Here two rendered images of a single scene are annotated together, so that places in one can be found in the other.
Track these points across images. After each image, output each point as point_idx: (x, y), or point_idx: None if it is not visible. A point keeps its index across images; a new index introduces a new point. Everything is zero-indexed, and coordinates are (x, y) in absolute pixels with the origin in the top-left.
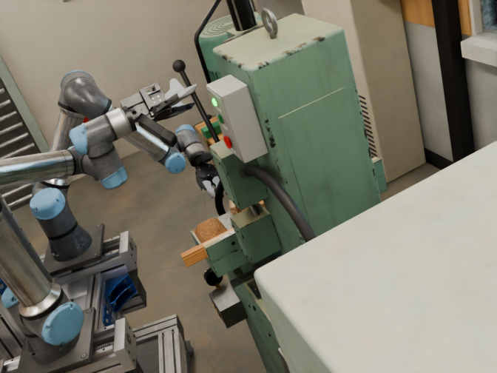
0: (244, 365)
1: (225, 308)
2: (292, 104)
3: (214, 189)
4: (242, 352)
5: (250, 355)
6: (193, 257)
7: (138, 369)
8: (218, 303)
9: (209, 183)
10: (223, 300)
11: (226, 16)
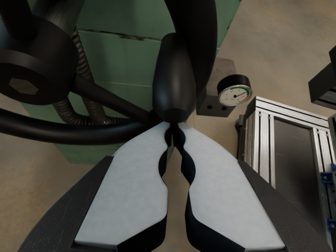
0: (175, 228)
1: (224, 58)
2: None
3: (192, 90)
4: (170, 250)
5: (164, 238)
6: None
7: (330, 79)
8: (232, 70)
9: (204, 189)
10: (223, 71)
11: None
